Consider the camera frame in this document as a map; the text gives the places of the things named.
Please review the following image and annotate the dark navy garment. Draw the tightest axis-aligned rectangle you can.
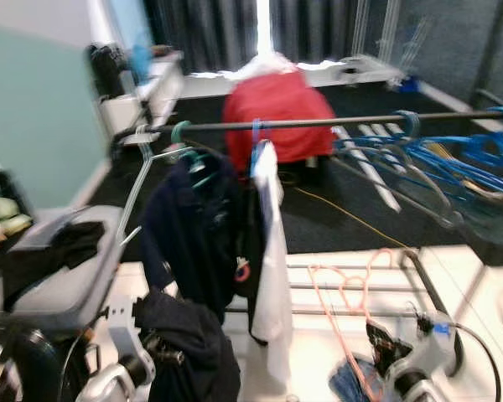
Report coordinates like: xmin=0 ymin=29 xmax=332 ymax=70
xmin=134 ymin=289 xmax=242 ymax=402

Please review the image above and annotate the pink plastic hanger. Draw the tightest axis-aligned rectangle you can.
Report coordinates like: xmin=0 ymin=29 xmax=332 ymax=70
xmin=306 ymin=247 xmax=403 ymax=402

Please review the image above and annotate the white plastic hanger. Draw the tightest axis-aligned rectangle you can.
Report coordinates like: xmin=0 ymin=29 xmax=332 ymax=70
xmin=116 ymin=126 xmax=195 ymax=248

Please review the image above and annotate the green plastic hanger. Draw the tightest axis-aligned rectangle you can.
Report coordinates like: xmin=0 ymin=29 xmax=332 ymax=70
xmin=171 ymin=120 xmax=226 ymax=192

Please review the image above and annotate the blue denim cloth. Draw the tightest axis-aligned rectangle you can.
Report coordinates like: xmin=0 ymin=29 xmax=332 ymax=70
xmin=329 ymin=356 xmax=380 ymax=402

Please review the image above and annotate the grey plastic chair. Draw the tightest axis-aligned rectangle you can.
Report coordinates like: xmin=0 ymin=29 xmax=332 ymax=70
xmin=0 ymin=205 xmax=128 ymax=329

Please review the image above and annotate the dark blue carpet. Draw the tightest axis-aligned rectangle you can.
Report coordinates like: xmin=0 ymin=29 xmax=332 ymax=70
xmin=88 ymin=80 xmax=503 ymax=256

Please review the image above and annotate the navy hanging shirt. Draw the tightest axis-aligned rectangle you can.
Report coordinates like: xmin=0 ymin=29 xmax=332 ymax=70
xmin=138 ymin=149 xmax=265 ymax=323

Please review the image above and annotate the white hanging shirt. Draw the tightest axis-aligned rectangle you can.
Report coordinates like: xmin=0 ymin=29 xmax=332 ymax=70
xmin=250 ymin=141 xmax=296 ymax=388

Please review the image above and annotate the black crumpled cloth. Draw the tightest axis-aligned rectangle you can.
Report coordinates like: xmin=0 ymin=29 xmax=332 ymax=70
xmin=0 ymin=219 xmax=107 ymax=311

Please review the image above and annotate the pale soft toy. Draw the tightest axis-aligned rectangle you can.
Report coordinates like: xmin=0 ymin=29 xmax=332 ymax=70
xmin=0 ymin=197 xmax=34 ymax=252

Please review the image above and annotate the black metal clothes rack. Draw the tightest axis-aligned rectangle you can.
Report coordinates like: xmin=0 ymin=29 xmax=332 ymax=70
xmin=109 ymin=107 xmax=503 ymax=379

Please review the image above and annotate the red fabric bag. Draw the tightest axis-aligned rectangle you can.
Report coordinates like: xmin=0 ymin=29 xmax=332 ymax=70
xmin=222 ymin=71 xmax=336 ymax=166

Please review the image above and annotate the white cabinet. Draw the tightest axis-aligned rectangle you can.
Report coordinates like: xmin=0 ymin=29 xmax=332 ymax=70
xmin=96 ymin=50 xmax=185 ymax=139

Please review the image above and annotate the white window bench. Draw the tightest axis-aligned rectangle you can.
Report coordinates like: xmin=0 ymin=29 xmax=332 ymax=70
xmin=180 ymin=57 xmax=420 ymax=100

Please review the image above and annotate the black bag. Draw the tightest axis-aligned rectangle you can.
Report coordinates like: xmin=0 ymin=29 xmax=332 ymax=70
xmin=86 ymin=42 xmax=133 ymax=100

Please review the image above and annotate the white crumpled cloth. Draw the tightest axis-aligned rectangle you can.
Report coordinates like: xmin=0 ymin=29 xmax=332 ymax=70
xmin=235 ymin=52 xmax=301 ymax=80

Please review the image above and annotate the dark window curtain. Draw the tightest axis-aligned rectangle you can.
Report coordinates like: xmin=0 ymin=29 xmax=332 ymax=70
xmin=143 ymin=0 xmax=403 ymax=75

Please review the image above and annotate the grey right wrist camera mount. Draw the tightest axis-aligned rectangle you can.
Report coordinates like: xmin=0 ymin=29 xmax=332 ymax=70
xmin=400 ymin=312 xmax=460 ymax=386

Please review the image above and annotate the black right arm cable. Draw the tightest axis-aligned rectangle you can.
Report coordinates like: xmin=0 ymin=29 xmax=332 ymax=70
xmin=449 ymin=322 xmax=503 ymax=402

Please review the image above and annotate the thin yellow cable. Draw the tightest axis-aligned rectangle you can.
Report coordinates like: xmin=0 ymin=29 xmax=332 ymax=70
xmin=293 ymin=186 xmax=420 ymax=252

